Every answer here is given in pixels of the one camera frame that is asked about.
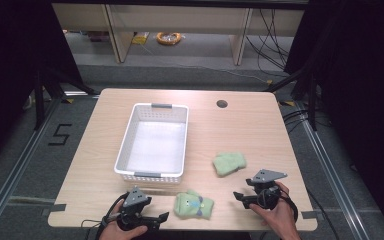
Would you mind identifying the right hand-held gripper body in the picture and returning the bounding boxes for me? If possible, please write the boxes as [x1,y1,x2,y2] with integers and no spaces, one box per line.
[245,168,289,211]

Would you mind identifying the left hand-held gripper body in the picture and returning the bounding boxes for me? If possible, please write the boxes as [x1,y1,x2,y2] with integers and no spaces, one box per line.
[118,186,153,232]

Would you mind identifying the person's right hand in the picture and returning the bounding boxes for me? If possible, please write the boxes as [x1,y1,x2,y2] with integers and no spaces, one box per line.
[248,181,302,240]

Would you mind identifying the person's left hand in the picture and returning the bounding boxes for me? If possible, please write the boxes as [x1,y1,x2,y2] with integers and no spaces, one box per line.
[98,199,149,240]

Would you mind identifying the green cloth with face print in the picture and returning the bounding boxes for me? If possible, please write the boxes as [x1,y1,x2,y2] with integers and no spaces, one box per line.
[173,189,215,221]

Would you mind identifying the green sponge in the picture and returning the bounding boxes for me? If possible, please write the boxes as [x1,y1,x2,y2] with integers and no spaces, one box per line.
[212,151,248,178]

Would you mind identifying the white plastic basket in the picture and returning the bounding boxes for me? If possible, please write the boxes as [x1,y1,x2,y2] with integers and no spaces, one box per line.
[113,102,190,185]

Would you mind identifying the black metal stand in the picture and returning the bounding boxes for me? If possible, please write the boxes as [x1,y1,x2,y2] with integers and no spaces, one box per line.
[32,65,98,132]
[262,65,318,132]

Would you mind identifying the yellow packet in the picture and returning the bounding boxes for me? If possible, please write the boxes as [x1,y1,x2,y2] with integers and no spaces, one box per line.
[131,31,150,46]

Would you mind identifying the light wooden shelf unit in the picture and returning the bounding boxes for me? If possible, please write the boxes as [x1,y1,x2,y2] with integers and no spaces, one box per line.
[51,2,306,67]

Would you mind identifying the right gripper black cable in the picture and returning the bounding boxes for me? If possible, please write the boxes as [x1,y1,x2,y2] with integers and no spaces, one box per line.
[279,188,300,224]

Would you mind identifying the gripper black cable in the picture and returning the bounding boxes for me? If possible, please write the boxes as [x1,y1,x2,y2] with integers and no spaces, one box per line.
[80,192,130,240]
[279,188,300,224]

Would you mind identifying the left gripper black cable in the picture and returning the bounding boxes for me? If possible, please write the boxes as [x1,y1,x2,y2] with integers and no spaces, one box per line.
[80,192,130,240]

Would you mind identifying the aluminium floor rail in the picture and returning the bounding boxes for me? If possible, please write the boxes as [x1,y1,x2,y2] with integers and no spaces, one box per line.
[0,98,63,234]
[294,101,372,240]

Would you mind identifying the black floor cables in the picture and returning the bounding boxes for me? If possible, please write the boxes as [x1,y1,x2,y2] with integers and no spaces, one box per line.
[281,108,311,135]

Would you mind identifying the black hanging cables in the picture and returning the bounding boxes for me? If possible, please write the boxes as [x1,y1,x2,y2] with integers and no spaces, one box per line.
[245,8,292,78]

